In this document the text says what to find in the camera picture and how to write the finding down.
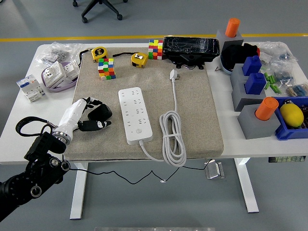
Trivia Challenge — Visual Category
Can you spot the black fabric bundle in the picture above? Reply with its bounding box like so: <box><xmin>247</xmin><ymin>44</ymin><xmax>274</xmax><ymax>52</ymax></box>
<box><xmin>220</xmin><ymin>42</ymin><xmax>261</xmax><ymax>70</ymax></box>

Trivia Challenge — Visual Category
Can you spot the yellow lemon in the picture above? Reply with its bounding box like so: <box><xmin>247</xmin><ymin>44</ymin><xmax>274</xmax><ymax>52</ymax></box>
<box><xmin>280</xmin><ymin>103</ymin><xmax>305</xmax><ymax>128</ymax></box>

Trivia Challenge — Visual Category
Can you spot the grey plastic block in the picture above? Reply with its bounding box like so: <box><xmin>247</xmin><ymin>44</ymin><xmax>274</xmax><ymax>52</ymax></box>
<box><xmin>216</xmin><ymin>29</ymin><xmax>245</xmax><ymax>57</ymax></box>
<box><xmin>230</xmin><ymin>63</ymin><xmax>251</xmax><ymax>84</ymax></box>
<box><xmin>237</xmin><ymin>104</ymin><xmax>282</xmax><ymax>140</ymax></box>
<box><xmin>231</xmin><ymin>78</ymin><xmax>268</xmax><ymax>112</ymax></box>

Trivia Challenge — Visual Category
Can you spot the white wall socket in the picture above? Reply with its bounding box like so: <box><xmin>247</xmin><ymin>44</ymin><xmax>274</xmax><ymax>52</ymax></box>
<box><xmin>43</xmin><ymin>61</ymin><xmax>66</xmax><ymax>87</ymax></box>
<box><xmin>63</xmin><ymin>60</ymin><xmax>80</xmax><ymax>81</ymax></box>

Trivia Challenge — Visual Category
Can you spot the black table control panel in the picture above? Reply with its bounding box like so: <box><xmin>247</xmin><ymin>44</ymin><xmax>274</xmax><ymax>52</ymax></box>
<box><xmin>268</xmin><ymin>156</ymin><xmax>306</xmax><ymax>164</ymax></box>

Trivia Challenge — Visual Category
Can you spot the purple plastic tray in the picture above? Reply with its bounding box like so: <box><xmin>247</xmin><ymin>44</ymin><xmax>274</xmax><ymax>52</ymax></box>
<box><xmin>41</xmin><ymin>61</ymin><xmax>80</xmax><ymax>93</ymax></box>

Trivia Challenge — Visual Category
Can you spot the white circuit breaker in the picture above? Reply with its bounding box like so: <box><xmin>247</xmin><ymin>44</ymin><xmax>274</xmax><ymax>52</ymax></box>
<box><xmin>16</xmin><ymin>74</ymin><xmax>47</xmax><ymax>103</ymax></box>

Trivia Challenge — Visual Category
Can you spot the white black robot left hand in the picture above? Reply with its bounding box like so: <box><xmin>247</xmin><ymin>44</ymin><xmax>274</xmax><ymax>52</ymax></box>
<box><xmin>54</xmin><ymin>97</ymin><xmax>113</xmax><ymax>139</ymax></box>

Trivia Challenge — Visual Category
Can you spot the white power strip with cord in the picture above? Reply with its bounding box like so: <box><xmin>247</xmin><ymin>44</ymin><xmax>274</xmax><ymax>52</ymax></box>
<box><xmin>117</xmin><ymin>68</ymin><xmax>187</xmax><ymax>168</ymax></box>

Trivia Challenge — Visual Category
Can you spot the black office chair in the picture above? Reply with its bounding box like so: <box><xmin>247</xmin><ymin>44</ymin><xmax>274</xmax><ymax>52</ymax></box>
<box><xmin>73</xmin><ymin>0</ymin><xmax>128</xmax><ymax>24</ymax></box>

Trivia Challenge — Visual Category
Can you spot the yellow tape measure chrome clip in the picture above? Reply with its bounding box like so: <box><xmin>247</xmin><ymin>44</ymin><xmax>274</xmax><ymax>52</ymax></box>
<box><xmin>112</xmin><ymin>51</ymin><xmax>149</xmax><ymax>69</ymax></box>

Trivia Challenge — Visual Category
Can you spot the black box in plastic wrap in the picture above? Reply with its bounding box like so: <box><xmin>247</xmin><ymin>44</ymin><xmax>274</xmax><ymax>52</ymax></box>
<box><xmin>163</xmin><ymin>36</ymin><xmax>221</xmax><ymax>71</ymax></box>

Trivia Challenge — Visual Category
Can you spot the yellow tape measure black label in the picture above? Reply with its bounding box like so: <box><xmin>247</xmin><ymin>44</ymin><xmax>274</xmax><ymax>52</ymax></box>
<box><xmin>77</xmin><ymin>46</ymin><xmax>108</xmax><ymax>64</ymax></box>

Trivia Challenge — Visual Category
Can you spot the blue plastic block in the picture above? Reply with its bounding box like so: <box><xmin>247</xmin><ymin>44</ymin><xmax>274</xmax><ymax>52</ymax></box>
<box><xmin>242</xmin><ymin>55</ymin><xmax>262</xmax><ymax>77</ymax></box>
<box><xmin>244</xmin><ymin>72</ymin><xmax>267</xmax><ymax>95</ymax></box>

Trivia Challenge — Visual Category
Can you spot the silver metal bracket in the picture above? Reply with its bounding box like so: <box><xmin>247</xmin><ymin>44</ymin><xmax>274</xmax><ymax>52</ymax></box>
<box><xmin>204</xmin><ymin>161</ymin><xmax>226</xmax><ymax>180</ymax></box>

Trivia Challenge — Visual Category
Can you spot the blue plastic bin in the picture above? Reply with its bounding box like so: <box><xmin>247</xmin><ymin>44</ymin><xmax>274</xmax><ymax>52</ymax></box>
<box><xmin>271</xmin><ymin>96</ymin><xmax>308</xmax><ymax>141</ymax></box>

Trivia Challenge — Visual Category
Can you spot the black power adapter with cord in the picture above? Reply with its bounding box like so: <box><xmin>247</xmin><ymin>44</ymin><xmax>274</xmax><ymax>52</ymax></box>
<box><xmin>62</xmin><ymin>104</ymin><xmax>214</xmax><ymax>186</ymax></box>

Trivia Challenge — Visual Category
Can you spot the white table leg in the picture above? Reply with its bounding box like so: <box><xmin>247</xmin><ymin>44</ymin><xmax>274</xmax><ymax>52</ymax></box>
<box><xmin>69</xmin><ymin>162</ymin><xmax>89</xmax><ymax>220</ymax></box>
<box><xmin>234</xmin><ymin>158</ymin><xmax>260</xmax><ymax>214</ymax></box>

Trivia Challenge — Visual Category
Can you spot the pale blue rimmed base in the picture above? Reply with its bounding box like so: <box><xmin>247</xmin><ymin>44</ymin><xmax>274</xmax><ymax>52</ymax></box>
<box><xmin>219</xmin><ymin>54</ymin><xmax>235</xmax><ymax>76</ymax></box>

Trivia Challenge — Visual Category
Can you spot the clear bag of white parts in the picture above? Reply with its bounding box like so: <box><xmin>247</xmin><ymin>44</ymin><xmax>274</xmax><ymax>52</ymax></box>
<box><xmin>258</xmin><ymin>41</ymin><xmax>300</xmax><ymax>65</ymax></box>

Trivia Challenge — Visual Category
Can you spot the orange plastic cylinder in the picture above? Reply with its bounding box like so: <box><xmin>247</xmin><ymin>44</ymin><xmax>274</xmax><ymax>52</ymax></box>
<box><xmin>225</xmin><ymin>18</ymin><xmax>241</xmax><ymax>39</ymax></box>
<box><xmin>255</xmin><ymin>97</ymin><xmax>280</xmax><ymax>121</ymax></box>

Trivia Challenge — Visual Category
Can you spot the clear bag of terminals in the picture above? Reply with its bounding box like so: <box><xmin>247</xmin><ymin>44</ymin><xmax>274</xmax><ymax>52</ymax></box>
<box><xmin>285</xmin><ymin>82</ymin><xmax>308</xmax><ymax>97</ymax></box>

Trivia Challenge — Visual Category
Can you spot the clear bag of blue parts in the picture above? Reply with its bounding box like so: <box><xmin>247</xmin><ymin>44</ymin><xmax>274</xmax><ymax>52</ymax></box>
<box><xmin>271</xmin><ymin>63</ymin><xmax>297</xmax><ymax>85</ymax></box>

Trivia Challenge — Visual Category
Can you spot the clear bag of metal parts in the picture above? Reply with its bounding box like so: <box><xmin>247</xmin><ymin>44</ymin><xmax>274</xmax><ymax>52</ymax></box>
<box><xmin>35</xmin><ymin>41</ymin><xmax>84</xmax><ymax>64</ymax></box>

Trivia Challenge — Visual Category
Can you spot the grey-brown mat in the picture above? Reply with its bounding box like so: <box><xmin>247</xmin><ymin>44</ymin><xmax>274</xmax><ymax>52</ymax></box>
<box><xmin>64</xmin><ymin>47</ymin><xmax>225</xmax><ymax>162</ymax></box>

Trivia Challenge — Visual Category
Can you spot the multicoloured puzzle cube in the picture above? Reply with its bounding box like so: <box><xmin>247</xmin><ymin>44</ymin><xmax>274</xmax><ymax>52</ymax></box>
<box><xmin>148</xmin><ymin>39</ymin><xmax>164</xmax><ymax>60</ymax></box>
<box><xmin>97</xmin><ymin>57</ymin><xmax>117</xmax><ymax>81</ymax></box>

